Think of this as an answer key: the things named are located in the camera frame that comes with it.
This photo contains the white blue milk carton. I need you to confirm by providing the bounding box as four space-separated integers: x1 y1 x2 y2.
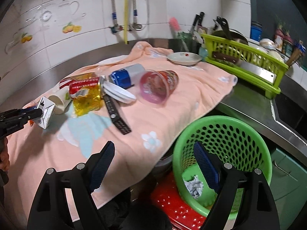
33 97 56 129

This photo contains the white paper cup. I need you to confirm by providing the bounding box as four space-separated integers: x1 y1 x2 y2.
48 86 72 115

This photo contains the red cola can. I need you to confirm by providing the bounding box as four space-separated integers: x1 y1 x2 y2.
69 76 104 99

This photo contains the yellow plastic wrapper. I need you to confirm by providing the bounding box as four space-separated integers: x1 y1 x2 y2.
72 84 103 117

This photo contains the grey paper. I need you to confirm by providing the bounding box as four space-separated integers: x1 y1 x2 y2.
184 175 204 199

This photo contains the black cigarette box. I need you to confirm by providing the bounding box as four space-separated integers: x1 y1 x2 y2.
103 94 132 135

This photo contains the white round lid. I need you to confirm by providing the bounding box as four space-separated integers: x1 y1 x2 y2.
103 81 136 104

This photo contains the blue silver can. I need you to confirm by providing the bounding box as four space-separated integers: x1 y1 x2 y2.
109 63 145 89

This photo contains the red noodle cup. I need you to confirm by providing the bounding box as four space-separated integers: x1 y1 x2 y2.
139 70 179 105

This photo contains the green plastic trash basket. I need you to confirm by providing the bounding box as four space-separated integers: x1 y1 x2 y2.
172 115 273 221

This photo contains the person hand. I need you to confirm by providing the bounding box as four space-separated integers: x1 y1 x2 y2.
0 138 10 172

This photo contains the peach pink towel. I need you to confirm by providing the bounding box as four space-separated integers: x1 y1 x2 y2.
4 40 239 221

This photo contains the red plastic stool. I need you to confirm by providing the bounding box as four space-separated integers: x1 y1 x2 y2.
150 172 205 230

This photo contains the steel sink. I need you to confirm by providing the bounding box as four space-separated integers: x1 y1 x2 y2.
269 93 307 149

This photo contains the cleaver knife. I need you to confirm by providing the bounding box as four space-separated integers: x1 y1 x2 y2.
212 51 276 85

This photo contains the green dish rack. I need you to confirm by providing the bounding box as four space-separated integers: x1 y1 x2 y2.
201 34 288 99

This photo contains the white ceramic plate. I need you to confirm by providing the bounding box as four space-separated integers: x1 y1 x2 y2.
167 52 202 67

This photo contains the pink bottle brush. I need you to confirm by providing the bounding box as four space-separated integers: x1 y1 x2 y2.
169 17 189 52

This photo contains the dark green utensil holder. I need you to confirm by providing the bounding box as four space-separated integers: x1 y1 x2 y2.
177 31 200 53

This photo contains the black frying pan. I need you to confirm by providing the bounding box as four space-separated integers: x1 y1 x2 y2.
211 16 248 45

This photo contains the yellow gas hose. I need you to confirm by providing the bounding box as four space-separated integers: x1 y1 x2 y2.
123 0 134 45

